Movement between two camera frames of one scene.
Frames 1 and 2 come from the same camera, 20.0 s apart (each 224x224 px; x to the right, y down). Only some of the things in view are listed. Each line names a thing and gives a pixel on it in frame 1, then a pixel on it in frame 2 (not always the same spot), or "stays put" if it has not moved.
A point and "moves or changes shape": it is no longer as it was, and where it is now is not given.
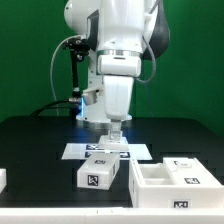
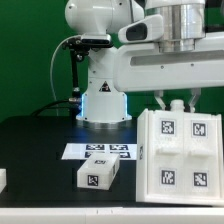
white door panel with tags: (105, 144) to (166, 154)
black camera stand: (80, 45) stays put
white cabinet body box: (152, 187) moves or changes shape
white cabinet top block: (98, 171) stays put
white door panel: (189, 171) to (201, 155)
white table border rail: (102, 215) stays put
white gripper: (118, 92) to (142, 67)
